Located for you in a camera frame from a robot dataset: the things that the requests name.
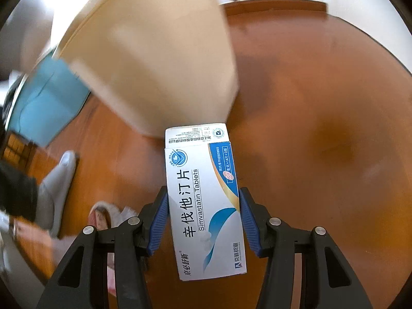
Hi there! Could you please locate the person's left leg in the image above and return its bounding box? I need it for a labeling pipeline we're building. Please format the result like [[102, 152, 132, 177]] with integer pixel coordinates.
[[0, 161, 39, 222]]

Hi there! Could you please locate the person's left white slipper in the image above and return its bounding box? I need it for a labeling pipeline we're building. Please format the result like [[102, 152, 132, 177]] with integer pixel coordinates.
[[35, 151, 79, 237]]

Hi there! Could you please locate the teal storage box white lid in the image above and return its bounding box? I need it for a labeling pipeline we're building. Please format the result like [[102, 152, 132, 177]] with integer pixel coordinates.
[[10, 53, 91, 147]]

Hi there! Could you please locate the white blue medicine box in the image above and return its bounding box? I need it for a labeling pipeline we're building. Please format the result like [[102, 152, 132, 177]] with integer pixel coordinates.
[[165, 123, 248, 281]]

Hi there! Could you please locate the beige square trash bin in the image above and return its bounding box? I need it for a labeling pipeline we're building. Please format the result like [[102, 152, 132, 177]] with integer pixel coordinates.
[[51, 0, 240, 140]]

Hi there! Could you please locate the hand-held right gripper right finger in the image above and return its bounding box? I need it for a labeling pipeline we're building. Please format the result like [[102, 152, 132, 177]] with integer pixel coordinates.
[[239, 187, 374, 309]]

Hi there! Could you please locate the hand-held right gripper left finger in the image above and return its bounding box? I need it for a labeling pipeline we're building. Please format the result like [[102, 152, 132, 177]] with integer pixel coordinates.
[[36, 185, 169, 309]]

